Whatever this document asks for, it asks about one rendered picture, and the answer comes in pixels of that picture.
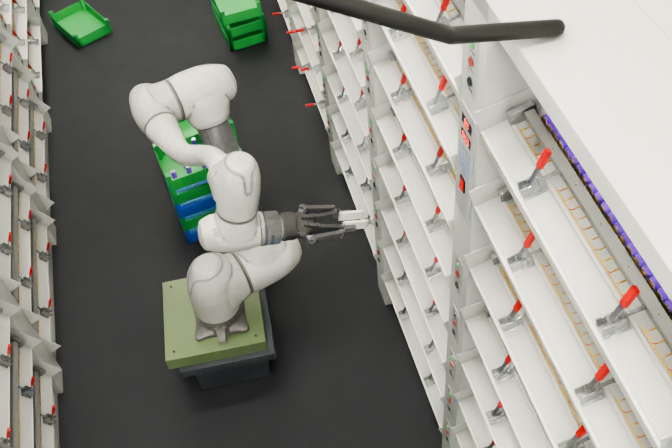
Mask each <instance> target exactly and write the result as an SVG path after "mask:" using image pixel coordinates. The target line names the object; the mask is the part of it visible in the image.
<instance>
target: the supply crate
mask: <svg viewBox="0 0 672 448"><path fill-rule="evenodd" d="M193 137H195V138H196V141H197V144H198V145H203V144H202V141H201V139H200V136H199V133H196V134H193V135H191V136H188V137H185V140H186V142H187V143H188V144H190V145H193V144H192V141H191V138H193ZM152 145H153V148H154V151H155V154H156V157H157V159H158V162H159V164H160V167H161V169H162V172H163V174H164V177H165V179H166V182H167V184H168V187H169V189H170V192H172V191H175V190H178V189H180V188H183V187H186V186H189V185H192V184H194V183H197V182H200V181H203V180H205V179H207V174H208V172H209V169H208V167H207V168H204V169H203V167H202V166H190V167H191V170H192V173H190V174H188V173H187V170H186V168H184V166H183V165H180V164H178V163H176V162H175V161H173V160H172V159H171V158H170V157H168V156H167V155H166V154H165V153H164V152H163V151H162V150H161V149H160V148H159V147H158V146H157V145H156V144H154V143H153V144H152ZM171 170H175V171H176V174H177V177H178V178H176V179H173V178H172V175H171Z"/></svg>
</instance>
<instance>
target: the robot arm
mask: <svg viewBox="0 0 672 448"><path fill-rule="evenodd" d="M236 92H237V83H236V80H235V78H234V76H233V74H232V72H231V71H230V69H229V68H228V67H227V66H225V65H221V64H203V65H198V66H195V67H192V68H189V69H187V70H184V71H182V72H179V73H177V74H175V75H173V76H171V77H170V78H168V79H165V80H163V81H160V82H157V83H154V84H150V83H144V84H139V85H137V86H135V87H134V88H133V89H132V90H131V92H130V95H129V105H130V109H131V113H132V116H133V118H134V120H135V122H136V124H137V125H138V127H139V128H140V130H141V131H142V132H143V133H144V134H145V135H146V136H147V137H148V138H149V139H150V140H151V141H152V142H153V143H154V144H156V145H157V146H158V147H159V148H160V149H161V150H162V151H163V152H164V153H165V154H166V155H167V156H168V157H170V158H171V159H172V160H173V161H175V162H176V163H178V164H180V165H183V166H207V167H208V169H209V172H208V174H207V181H208V183H209V186H210V189H211V192H212V195H213V199H214V200H215V201H216V207H217V208H216V211H215V213H213V214H209V215H207V216H206V217H204V218H202V219H201V220H200V221H199V222H198V239H199V242H200V244H201V246H202V247H203V248H204V250H207V251H212V252H210V253H205V254H202V255H200V256H198V257H197V258H195V259H194V260H193V262H192V263H191V265H190V267H189V269H188V273H187V291H188V295H189V299H190V302H191V304H192V307H193V309H194V311H195V321H196V332H195V339H196V341H198V342H200V341H203V340H205V339H208V338H212V337H218V341H219V345H221V346H223V345H226V343H227V335H228V334H233V333H246V332H248V331H249V324H248V323H247V320H246V312H245V304H244V300H245V299H246V298H247V297H248V296H249V295H250V294H252V293H254V292H256V291H259V290H261V289H263V288H265V287H267V286H269V285H271V284H273V283H275V282H277V281H278V280H280V279H281V278H283V277H285V276H286V275H287V274H288V273H290V272H291V271H292V270H293V269H294V268H295V266H296V265H297V264H298V263H299V261H300V258H301V255H302V250H301V246H300V243H299V241H298V239H297V238H302V239H306V240H307V241H308V242H309V246H313V245H315V244H317V243H321V242H327V241H332V240H338V239H342V238H343V235H344V232H350V231H355V230H356V229H364V228H367V225H368V219H365V220H355V221H344V222H343V224H319V222H324V221H328V220H333V219H337V218H338V221H343V220H354V219H363V216H364V212H365V211H364V210H355V211H350V210H340V208H337V209H336V208H335V205H305V204H300V205H299V210H298V212H296V213H293V212H283V213H280V214H279V213H278V212H277V211H264V212H263V211H262V209H261V206H260V203H259V201H260V193H261V174H260V169H259V166H258V164H257V162H256V160H255V159H254V158H253V157H252V156H251V155H250V154H248V153H246V152H242V151H240V149H239V147H238V144H237V141H236V139H235V136H234V133H233V131H232V128H231V125H230V123H229V120H228V118H229V115H230V100H232V99H233V98H234V97H235V95H236ZM185 119H186V120H187V121H188V122H189V123H190V125H191V126H192V127H193V128H195V129H196V130H197V131H198V133H199V136H200V139H201V141H202V144H203V145H190V144H188V143H187V142H186V140H185V138H184V136H183V134H182V131H181V129H180V126H179V122H181V121H183V120H185ZM311 234H312V235H311ZM217 252H230V253H226V254H221V253H217Z"/></svg>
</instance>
